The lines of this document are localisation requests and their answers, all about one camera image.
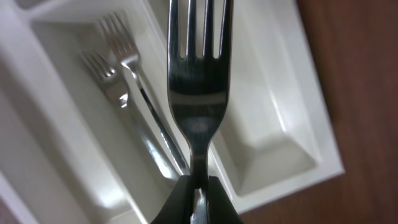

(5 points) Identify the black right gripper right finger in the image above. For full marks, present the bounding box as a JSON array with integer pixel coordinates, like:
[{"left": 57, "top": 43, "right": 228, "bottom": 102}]
[{"left": 208, "top": 176, "right": 243, "bottom": 224}]

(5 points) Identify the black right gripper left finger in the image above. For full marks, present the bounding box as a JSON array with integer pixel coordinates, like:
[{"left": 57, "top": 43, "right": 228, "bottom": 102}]
[{"left": 151, "top": 175, "right": 193, "bottom": 224}]

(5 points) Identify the metal fork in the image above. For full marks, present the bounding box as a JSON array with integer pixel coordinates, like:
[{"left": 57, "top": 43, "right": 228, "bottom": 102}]
[
  {"left": 167, "top": 0, "right": 234, "bottom": 223},
  {"left": 80, "top": 49, "right": 180, "bottom": 182},
  {"left": 100, "top": 12, "right": 190, "bottom": 175}
]

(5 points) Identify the white cutlery tray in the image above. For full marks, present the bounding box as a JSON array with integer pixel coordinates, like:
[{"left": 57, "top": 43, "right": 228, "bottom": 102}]
[{"left": 1, "top": 1, "right": 345, "bottom": 223}]

